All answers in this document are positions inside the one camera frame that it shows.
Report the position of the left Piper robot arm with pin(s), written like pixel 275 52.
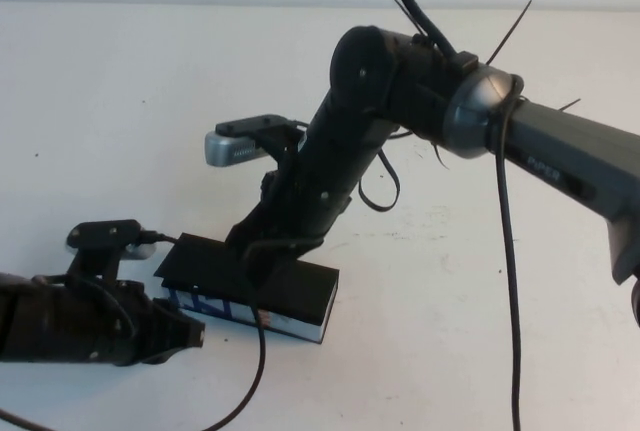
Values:
pixel 25 316

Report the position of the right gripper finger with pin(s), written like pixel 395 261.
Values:
pixel 277 271
pixel 242 237

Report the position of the black zip tie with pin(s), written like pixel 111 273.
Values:
pixel 512 31
pixel 440 158
pixel 570 104
pixel 400 3

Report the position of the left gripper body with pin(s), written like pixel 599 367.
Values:
pixel 90 321

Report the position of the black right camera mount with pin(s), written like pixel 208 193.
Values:
pixel 282 138

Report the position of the black printed glasses case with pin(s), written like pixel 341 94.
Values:
pixel 312 298

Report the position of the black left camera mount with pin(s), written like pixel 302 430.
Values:
pixel 95 266

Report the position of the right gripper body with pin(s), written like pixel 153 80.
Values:
pixel 295 216

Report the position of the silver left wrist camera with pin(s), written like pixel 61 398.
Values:
pixel 100 231

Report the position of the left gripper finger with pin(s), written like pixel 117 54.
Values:
pixel 180 336
pixel 164 309

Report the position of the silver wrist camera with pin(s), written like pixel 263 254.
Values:
pixel 225 151
pixel 100 231

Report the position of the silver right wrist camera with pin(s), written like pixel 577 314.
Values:
pixel 225 151

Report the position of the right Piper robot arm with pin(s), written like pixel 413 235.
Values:
pixel 550 141

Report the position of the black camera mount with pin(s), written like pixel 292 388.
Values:
pixel 282 138
pixel 95 266

